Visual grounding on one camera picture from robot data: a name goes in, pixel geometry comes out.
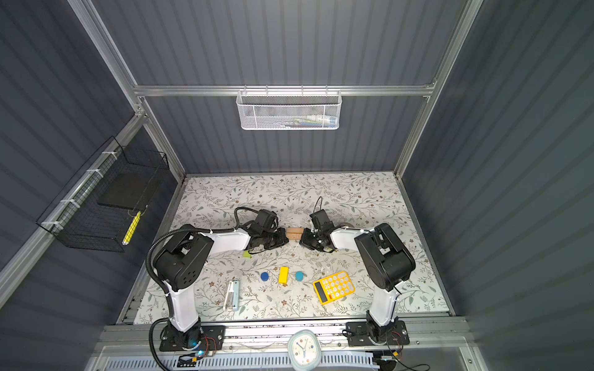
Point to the yellow calculator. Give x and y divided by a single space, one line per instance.
333 288

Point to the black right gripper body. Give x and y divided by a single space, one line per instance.
312 239

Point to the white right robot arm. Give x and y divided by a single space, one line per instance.
388 262

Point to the white analog clock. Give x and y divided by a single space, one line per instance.
304 351

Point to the white wire basket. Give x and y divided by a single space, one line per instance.
269 112

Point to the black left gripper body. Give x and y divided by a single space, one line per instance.
274 239

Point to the black wire basket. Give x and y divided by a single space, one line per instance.
95 212

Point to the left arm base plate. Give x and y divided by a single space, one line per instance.
198 338

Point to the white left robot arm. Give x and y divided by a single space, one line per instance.
176 259

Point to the yellow green marker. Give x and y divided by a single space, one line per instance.
131 229

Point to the white stapler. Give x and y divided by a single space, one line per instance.
231 301

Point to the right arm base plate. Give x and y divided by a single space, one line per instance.
368 334

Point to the long yellow block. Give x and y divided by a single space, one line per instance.
283 275

